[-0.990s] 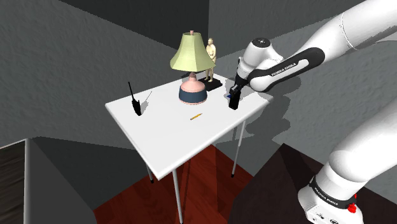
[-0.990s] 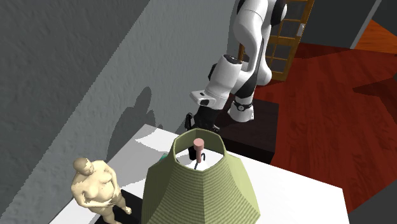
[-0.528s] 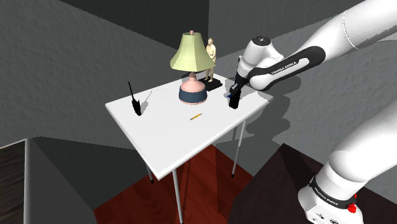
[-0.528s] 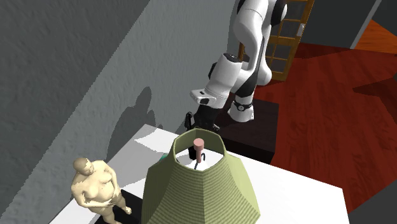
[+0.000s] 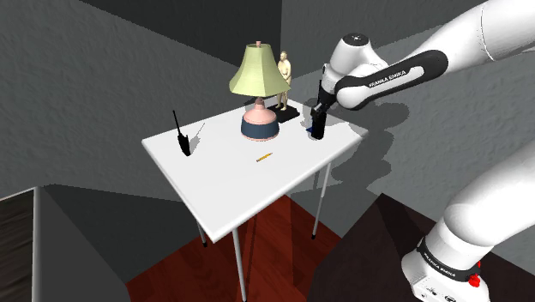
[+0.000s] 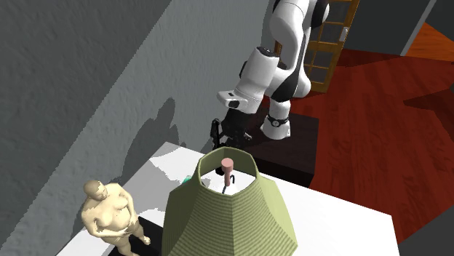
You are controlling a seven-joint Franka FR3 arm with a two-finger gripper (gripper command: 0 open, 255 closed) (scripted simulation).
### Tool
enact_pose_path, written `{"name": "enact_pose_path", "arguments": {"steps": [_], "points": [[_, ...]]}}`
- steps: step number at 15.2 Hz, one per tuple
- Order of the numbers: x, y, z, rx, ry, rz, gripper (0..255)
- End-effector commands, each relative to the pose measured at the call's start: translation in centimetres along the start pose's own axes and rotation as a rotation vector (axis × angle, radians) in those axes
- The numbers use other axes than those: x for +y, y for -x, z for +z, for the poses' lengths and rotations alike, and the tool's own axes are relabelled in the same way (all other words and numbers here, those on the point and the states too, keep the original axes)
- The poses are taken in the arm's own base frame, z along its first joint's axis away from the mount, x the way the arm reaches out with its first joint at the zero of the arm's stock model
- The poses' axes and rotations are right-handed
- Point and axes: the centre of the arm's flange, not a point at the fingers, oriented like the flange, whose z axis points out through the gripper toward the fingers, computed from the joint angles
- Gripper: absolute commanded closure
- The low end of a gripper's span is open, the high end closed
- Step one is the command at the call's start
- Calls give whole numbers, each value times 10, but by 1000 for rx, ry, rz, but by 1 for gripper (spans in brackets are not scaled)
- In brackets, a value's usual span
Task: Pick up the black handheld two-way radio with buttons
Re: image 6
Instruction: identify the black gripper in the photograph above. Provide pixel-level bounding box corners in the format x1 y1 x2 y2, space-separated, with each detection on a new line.
210 107 255 150

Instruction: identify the dark robot stand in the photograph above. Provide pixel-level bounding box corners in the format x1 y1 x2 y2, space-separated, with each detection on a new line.
243 105 320 189

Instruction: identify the green shade table lamp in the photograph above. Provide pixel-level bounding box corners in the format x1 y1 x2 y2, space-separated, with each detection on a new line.
161 146 299 256

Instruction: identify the wooden glass pane door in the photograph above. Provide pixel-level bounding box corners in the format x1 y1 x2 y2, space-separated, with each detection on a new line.
274 0 361 94

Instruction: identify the white table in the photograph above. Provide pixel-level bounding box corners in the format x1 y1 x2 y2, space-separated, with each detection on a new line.
55 141 402 256

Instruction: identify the cream human figure statue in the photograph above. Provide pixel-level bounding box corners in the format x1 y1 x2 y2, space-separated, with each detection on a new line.
81 179 152 256

